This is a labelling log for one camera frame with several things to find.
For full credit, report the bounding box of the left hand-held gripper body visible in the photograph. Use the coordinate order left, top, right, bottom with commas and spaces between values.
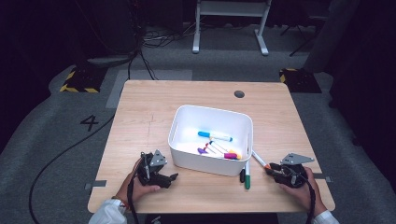
137, 149, 168, 187

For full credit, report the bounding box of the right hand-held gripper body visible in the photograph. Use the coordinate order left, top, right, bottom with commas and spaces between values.
275, 152, 316, 189

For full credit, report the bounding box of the orange capped marker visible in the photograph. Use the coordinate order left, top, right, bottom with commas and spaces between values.
250, 149, 273, 171

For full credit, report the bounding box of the yellow capped marker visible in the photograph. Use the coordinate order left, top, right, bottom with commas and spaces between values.
228, 148, 243, 161

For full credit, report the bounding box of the magenta capped marker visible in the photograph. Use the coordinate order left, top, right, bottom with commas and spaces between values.
214, 150, 238, 161

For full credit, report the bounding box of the thick light blue capped marker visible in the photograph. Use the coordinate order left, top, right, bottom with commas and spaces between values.
197, 131, 233, 143

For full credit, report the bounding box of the white plastic bin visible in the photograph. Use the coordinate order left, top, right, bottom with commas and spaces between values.
167, 104, 254, 177

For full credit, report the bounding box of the person's left hand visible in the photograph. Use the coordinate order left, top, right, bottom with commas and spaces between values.
116, 158, 162, 204

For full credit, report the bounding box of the person's right hand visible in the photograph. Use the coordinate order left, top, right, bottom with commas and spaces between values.
279, 166, 328, 217

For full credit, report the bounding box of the dark green capped marker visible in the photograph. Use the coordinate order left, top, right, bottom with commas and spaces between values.
244, 160, 251, 190

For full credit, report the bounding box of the grey tape strip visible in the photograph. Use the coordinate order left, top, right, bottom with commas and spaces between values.
84, 179, 107, 191
312, 173, 332, 183

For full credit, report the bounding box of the black yellow striped floor plate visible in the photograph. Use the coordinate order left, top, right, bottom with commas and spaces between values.
278, 68, 322, 94
59, 65, 109, 93

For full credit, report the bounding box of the black tripod stand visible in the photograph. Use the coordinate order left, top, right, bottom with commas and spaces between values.
279, 15, 321, 58

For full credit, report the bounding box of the round metal stand base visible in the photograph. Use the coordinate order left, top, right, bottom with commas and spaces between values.
86, 54, 134, 68

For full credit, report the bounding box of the grey curtain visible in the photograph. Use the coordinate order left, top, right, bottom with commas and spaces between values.
303, 0, 362, 73

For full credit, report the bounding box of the dark equipment stand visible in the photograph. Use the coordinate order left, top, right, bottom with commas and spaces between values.
74, 0, 185, 60

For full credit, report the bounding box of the right hand-held gripper black cable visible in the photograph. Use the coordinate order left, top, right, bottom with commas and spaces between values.
303, 176, 318, 224

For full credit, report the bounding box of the hand-held gripper black cable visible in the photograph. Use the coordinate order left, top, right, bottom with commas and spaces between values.
125, 176, 140, 224
303, 176, 318, 224

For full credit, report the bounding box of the red bracelet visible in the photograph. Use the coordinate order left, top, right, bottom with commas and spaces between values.
111, 194, 130, 209

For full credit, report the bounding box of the left hand-held gripper black cable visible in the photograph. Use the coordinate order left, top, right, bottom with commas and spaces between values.
125, 176, 140, 224

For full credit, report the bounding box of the long black floor cable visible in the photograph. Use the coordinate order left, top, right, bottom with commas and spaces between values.
28, 115, 116, 224

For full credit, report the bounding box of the bundle of floor cables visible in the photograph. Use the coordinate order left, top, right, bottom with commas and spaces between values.
141, 26, 200, 49

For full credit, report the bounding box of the white desk frame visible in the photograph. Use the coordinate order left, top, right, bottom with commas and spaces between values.
191, 0, 273, 57

